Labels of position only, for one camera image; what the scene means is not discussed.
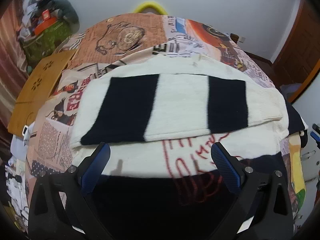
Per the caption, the white and navy knit sweater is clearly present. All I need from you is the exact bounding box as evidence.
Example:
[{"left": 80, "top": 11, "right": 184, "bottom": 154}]
[{"left": 70, "top": 55, "right": 308, "bottom": 239}]

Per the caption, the newspaper print bed sheet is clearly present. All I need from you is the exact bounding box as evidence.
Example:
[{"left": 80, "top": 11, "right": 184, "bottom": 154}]
[{"left": 23, "top": 13, "right": 309, "bottom": 230}]

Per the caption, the clutter pile beside bed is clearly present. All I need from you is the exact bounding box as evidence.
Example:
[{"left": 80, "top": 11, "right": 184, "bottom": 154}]
[{"left": 4, "top": 125, "right": 30, "bottom": 233}]

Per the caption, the yellow wooden board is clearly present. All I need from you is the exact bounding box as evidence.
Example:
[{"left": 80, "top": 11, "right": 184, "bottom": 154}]
[{"left": 8, "top": 49, "right": 76, "bottom": 137}]

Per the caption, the striped pink curtain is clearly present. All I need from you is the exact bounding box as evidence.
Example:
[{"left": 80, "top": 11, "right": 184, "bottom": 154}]
[{"left": 1, "top": 0, "right": 28, "bottom": 145}]

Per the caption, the green patterned storage bag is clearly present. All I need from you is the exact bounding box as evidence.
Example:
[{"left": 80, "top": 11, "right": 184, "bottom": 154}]
[{"left": 21, "top": 20, "right": 72, "bottom": 68}]

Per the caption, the brown wooden door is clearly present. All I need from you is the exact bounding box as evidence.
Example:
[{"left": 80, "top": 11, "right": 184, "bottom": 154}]
[{"left": 272, "top": 0, "right": 320, "bottom": 103}]

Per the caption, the orange box on bag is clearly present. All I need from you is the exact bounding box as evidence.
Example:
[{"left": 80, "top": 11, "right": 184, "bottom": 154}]
[{"left": 34, "top": 9, "right": 57, "bottom": 35}]

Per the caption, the grey plush toy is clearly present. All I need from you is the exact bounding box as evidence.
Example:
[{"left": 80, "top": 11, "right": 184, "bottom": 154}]
[{"left": 53, "top": 0, "right": 80, "bottom": 33}]

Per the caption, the yellow curved headboard bar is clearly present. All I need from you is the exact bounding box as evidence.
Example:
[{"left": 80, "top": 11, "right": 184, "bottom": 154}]
[{"left": 133, "top": 1, "right": 168, "bottom": 15}]

